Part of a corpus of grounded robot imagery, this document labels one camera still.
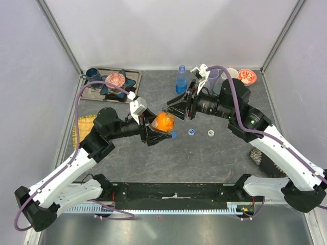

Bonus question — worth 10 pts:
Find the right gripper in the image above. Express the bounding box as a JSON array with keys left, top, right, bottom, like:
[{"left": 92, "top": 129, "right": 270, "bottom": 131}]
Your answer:
[{"left": 162, "top": 79, "right": 235, "bottom": 122}]

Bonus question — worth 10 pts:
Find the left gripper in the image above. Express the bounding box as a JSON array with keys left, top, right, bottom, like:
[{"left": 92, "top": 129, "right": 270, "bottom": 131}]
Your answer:
[{"left": 108, "top": 107, "right": 173, "bottom": 146}]

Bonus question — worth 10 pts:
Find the orange drink bottle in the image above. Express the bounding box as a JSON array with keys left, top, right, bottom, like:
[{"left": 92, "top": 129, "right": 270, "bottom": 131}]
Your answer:
[{"left": 151, "top": 112, "right": 176, "bottom": 133}]

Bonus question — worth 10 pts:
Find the blue water bottle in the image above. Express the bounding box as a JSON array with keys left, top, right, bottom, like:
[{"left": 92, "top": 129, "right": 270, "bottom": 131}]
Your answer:
[{"left": 175, "top": 65, "right": 189, "bottom": 94}]

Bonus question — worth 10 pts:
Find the Pocari Sweat bottle cap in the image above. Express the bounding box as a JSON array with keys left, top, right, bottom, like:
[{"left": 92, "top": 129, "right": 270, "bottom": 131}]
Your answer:
[{"left": 188, "top": 129, "right": 195, "bottom": 136}]

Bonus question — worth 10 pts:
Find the clear Pocari Sweat bottle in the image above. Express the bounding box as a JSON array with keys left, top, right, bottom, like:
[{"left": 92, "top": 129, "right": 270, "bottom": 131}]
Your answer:
[{"left": 213, "top": 72, "right": 228, "bottom": 94}]

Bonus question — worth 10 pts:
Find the green white bottle cap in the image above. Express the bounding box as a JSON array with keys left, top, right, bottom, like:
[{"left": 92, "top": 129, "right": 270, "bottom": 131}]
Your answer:
[{"left": 207, "top": 130, "right": 215, "bottom": 137}]

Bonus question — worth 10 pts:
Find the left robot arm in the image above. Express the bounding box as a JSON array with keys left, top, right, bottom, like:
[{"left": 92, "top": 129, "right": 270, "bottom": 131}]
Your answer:
[{"left": 14, "top": 107, "right": 176, "bottom": 232}]

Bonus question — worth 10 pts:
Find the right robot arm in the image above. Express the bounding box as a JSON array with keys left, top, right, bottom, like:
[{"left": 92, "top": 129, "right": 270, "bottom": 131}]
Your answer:
[{"left": 163, "top": 79, "right": 326, "bottom": 213}]

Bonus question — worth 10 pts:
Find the purple plastic cup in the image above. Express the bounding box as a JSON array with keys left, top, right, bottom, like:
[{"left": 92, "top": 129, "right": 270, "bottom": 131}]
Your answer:
[{"left": 204, "top": 69, "right": 220, "bottom": 92}]

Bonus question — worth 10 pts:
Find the metal tray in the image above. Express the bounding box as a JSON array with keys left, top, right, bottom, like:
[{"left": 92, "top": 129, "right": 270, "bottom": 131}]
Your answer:
[{"left": 81, "top": 67, "right": 142, "bottom": 103}]

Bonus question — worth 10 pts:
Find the blue star-shaped dish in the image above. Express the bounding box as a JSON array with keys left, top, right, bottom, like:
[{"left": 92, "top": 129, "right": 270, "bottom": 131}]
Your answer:
[{"left": 100, "top": 69, "right": 136, "bottom": 102}]

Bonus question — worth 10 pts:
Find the red patterned bowl on tray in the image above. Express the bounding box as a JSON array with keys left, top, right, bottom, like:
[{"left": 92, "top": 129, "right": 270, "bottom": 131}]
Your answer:
[{"left": 105, "top": 73, "right": 126, "bottom": 88}]

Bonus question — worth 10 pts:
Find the pink plastic cup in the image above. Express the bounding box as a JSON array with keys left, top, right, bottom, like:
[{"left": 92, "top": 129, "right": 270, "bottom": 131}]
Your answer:
[{"left": 227, "top": 68, "right": 239, "bottom": 79}]

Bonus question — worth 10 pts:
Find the yellow woven plate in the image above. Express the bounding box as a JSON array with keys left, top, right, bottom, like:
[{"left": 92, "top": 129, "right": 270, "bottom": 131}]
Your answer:
[{"left": 72, "top": 115, "right": 97, "bottom": 150}]

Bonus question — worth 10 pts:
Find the red white floral bowl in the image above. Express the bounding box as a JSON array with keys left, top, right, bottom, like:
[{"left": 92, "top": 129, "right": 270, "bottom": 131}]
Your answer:
[{"left": 238, "top": 69, "right": 257, "bottom": 86}]

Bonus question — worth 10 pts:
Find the blue ceramic cup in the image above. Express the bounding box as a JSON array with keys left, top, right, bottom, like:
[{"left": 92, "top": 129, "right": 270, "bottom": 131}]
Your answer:
[{"left": 82, "top": 68, "right": 102, "bottom": 84}]

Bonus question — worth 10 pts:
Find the black floral rectangular dish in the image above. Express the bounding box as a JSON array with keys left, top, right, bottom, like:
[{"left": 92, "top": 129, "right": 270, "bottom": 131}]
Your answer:
[{"left": 249, "top": 148, "right": 286, "bottom": 178}]

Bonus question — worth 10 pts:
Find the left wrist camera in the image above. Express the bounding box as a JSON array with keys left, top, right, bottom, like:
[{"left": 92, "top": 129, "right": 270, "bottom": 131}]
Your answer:
[{"left": 129, "top": 96, "right": 147, "bottom": 125}]

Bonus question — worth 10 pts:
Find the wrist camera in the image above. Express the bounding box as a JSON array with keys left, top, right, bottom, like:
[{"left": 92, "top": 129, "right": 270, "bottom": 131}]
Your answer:
[
  {"left": 190, "top": 63, "right": 210, "bottom": 94},
  {"left": 129, "top": 96, "right": 147, "bottom": 125}
]

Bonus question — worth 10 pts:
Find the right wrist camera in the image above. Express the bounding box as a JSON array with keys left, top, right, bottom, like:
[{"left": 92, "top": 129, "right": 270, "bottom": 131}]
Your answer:
[{"left": 190, "top": 63, "right": 210, "bottom": 94}]

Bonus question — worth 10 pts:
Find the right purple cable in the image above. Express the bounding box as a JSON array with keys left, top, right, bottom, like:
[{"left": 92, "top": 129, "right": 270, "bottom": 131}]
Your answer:
[{"left": 208, "top": 65, "right": 327, "bottom": 221}]

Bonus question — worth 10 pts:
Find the purple cable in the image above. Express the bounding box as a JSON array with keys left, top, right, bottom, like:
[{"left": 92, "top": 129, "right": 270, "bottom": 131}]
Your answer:
[
  {"left": 14, "top": 81, "right": 136, "bottom": 232},
  {"left": 208, "top": 65, "right": 327, "bottom": 221}
]

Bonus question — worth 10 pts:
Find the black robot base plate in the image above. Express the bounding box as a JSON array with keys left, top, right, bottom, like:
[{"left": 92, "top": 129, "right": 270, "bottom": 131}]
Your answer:
[{"left": 95, "top": 182, "right": 263, "bottom": 210}]

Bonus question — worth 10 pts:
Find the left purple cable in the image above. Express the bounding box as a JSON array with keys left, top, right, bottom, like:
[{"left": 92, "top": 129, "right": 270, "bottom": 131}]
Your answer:
[{"left": 14, "top": 81, "right": 136, "bottom": 232}]

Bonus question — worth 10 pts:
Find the blue cable duct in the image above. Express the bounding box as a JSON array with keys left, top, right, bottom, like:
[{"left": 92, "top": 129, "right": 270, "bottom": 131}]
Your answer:
[{"left": 64, "top": 202, "right": 243, "bottom": 215}]

